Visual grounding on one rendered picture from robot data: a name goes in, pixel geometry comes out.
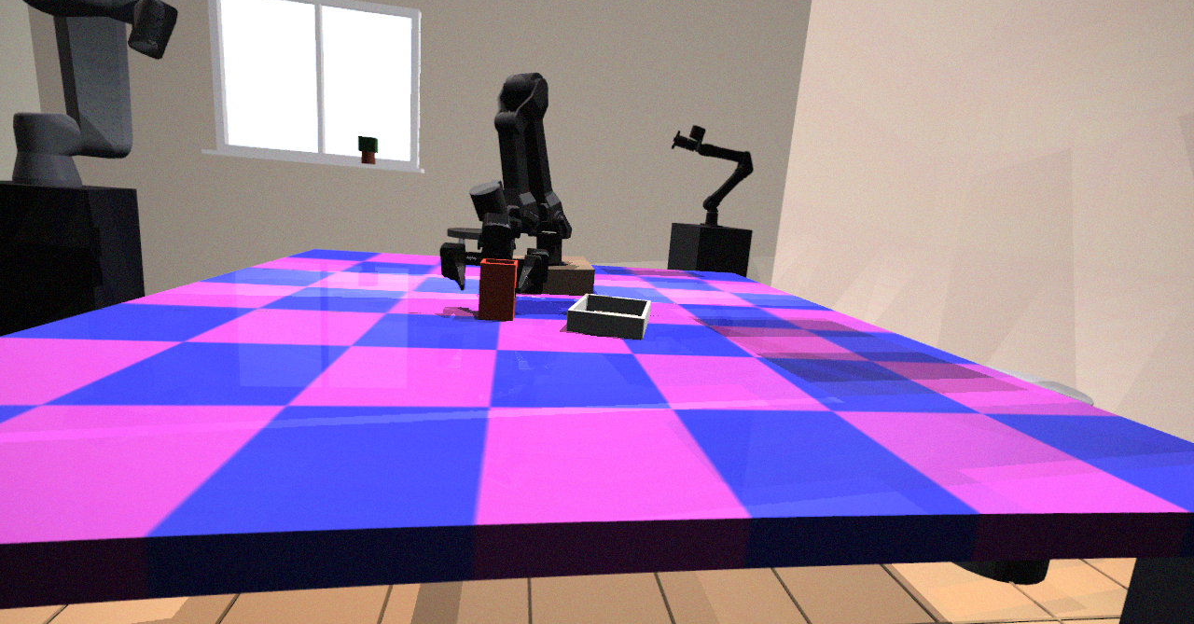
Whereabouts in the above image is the red square cup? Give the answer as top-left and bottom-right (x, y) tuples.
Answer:
(479, 258), (518, 321)

